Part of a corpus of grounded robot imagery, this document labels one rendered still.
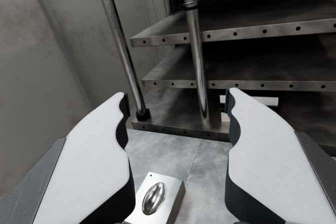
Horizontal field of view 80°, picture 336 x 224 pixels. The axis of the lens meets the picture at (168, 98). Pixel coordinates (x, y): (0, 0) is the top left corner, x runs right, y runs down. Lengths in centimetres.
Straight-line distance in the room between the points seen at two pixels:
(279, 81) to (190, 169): 56
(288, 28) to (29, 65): 192
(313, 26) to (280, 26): 11
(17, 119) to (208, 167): 166
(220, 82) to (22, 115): 168
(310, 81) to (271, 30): 28
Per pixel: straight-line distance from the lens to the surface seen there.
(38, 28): 220
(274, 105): 109
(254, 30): 95
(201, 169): 93
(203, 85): 104
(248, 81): 104
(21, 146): 219
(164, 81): 116
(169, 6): 169
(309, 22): 95
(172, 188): 81
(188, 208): 84
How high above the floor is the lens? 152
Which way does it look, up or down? 29 degrees down
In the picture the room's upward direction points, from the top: 13 degrees counter-clockwise
